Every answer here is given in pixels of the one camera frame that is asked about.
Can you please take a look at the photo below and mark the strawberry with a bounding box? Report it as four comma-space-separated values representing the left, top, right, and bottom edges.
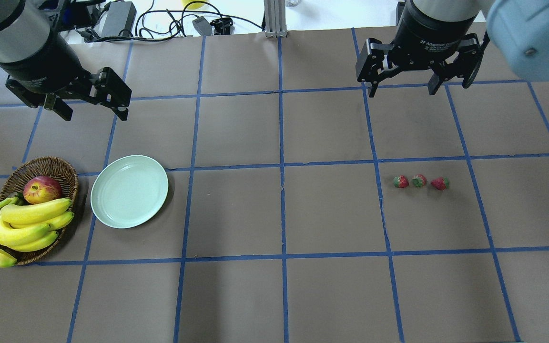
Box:
430, 177, 450, 191
393, 174, 410, 189
410, 174, 427, 188

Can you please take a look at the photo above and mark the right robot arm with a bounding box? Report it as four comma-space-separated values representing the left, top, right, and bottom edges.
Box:
356, 0, 549, 97

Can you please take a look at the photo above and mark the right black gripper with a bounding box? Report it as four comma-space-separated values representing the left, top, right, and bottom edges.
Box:
356, 2, 485, 98

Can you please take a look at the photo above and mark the aluminium frame post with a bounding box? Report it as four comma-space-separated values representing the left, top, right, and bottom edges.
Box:
264, 0, 288, 38

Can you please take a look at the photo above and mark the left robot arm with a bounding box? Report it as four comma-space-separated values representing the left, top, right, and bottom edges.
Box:
0, 0, 132, 121

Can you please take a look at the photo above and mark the black cable bundle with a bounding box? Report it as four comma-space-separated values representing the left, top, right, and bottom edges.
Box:
134, 0, 263, 42

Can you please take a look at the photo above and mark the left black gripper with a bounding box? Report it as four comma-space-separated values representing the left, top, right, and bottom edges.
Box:
0, 33, 132, 121

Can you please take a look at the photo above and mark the woven wicker basket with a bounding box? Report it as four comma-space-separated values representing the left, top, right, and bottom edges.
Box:
0, 156, 81, 266

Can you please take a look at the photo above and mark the red apple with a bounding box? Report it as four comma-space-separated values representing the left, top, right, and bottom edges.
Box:
22, 176, 63, 204

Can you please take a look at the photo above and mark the yellow banana bunch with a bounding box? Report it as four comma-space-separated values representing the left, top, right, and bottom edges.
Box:
0, 197, 74, 268

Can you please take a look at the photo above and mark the small black charger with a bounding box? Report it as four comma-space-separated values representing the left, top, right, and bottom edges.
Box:
192, 17, 215, 36

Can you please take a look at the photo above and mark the black power adapter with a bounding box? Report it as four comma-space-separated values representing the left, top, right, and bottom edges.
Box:
100, 1, 137, 38

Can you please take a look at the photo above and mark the light green plate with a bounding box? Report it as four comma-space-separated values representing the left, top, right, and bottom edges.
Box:
90, 155, 169, 229

